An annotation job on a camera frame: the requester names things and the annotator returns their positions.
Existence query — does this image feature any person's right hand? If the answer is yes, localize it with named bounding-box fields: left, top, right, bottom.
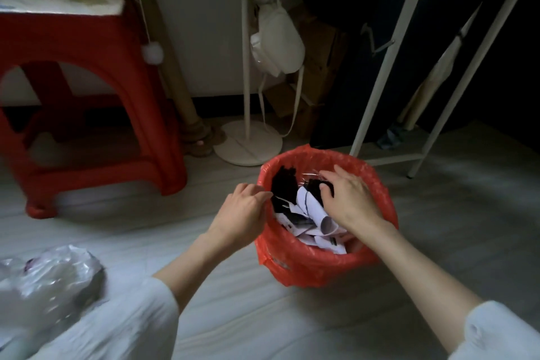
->
left=318, top=164, right=397, bottom=239

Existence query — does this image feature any person's left hand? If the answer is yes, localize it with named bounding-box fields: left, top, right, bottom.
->
left=206, top=182, right=274, bottom=253

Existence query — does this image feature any black mesh piece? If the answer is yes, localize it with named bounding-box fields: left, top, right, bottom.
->
left=269, top=165, right=298, bottom=213
left=304, top=178, right=335, bottom=206

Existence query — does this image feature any red-lined waste basket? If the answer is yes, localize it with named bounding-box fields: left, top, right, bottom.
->
left=255, top=144, right=399, bottom=289

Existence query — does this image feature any clear plastic bag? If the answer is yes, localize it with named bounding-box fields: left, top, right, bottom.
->
left=0, top=244, right=106, bottom=360

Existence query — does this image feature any person's right forearm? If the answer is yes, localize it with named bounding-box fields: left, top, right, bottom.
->
left=358, top=224, right=484, bottom=354

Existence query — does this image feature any person's left forearm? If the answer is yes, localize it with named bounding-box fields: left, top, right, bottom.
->
left=152, top=233, right=254, bottom=314

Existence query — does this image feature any white round fan base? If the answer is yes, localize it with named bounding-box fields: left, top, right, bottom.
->
left=213, top=120, right=284, bottom=167

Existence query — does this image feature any small teal object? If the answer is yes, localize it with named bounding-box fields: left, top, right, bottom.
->
left=376, top=123, right=408, bottom=150

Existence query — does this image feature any beige leaning roll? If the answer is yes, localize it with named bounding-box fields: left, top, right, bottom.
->
left=398, top=3, right=484, bottom=131

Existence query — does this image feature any white left sleeve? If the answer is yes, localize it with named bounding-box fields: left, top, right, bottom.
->
left=29, top=277, right=180, bottom=360

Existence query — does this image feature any white sleeve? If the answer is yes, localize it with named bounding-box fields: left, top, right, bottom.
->
left=449, top=300, right=540, bottom=360
left=29, top=277, right=180, bottom=360

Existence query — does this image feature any white right sleeve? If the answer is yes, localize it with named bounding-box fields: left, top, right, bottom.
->
left=449, top=300, right=540, bottom=360

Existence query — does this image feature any red plastic stool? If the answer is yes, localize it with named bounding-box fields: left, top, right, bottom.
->
left=0, top=5, right=188, bottom=220

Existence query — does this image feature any paint-stained white board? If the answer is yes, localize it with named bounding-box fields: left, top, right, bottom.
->
left=0, top=0, right=125, bottom=17

